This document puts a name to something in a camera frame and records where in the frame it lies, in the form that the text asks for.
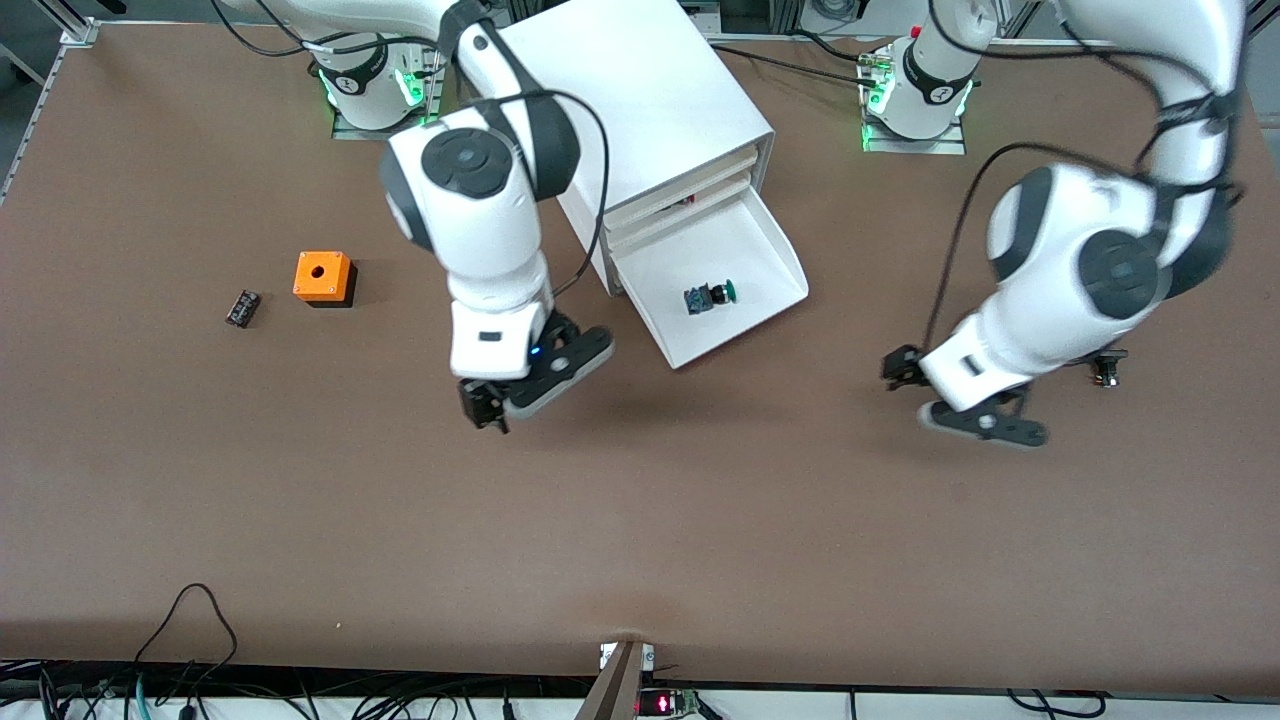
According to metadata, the green push button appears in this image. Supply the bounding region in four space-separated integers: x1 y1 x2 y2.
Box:
684 281 738 317

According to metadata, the white plastic drawer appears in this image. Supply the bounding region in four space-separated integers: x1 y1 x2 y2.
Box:
598 143 759 233
603 170 753 251
612 188 810 370

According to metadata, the white drawer cabinet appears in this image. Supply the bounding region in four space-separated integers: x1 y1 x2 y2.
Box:
495 0 776 298

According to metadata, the small board with red light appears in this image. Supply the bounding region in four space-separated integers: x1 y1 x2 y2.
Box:
637 688 703 718

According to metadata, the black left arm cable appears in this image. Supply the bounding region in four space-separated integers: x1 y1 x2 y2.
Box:
920 0 1243 353

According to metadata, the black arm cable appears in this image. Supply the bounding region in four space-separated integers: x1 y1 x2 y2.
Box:
920 0 1243 353
440 88 612 301

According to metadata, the orange button enclosure box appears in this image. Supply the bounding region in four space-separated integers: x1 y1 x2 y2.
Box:
293 250 358 309

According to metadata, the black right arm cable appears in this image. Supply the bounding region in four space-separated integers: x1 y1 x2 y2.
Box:
440 88 612 301

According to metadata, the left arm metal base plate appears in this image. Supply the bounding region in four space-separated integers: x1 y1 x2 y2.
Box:
860 50 968 155

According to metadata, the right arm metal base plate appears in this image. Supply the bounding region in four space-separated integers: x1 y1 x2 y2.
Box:
332 25 446 142

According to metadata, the grey camera stand post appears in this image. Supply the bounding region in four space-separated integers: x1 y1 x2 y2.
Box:
575 640 653 720

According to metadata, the black cable on table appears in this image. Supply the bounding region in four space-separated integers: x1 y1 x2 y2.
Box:
708 42 886 89

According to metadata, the black looped cable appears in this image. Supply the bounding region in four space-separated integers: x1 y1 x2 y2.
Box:
133 583 239 691

